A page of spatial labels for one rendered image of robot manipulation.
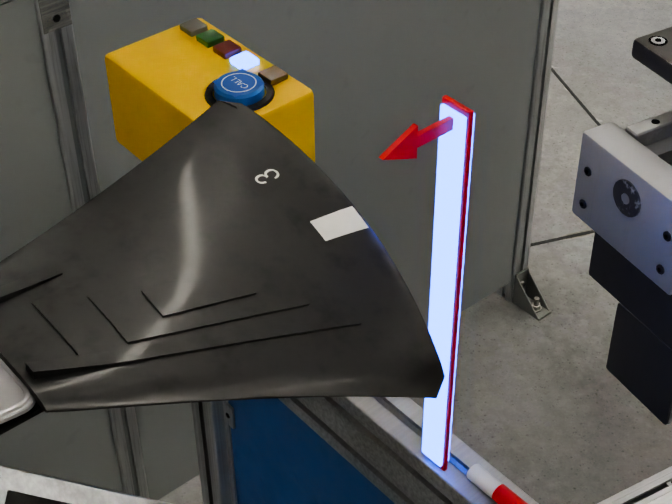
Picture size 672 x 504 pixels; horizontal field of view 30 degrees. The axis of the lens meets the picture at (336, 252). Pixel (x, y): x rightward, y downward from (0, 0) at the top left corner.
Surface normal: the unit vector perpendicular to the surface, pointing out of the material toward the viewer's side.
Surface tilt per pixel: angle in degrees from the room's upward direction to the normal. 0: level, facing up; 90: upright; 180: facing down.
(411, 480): 90
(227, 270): 15
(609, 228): 90
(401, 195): 90
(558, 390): 0
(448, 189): 90
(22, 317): 5
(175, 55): 0
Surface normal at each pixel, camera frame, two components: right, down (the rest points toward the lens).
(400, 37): 0.64, 0.49
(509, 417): -0.01, -0.77
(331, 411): -0.76, 0.42
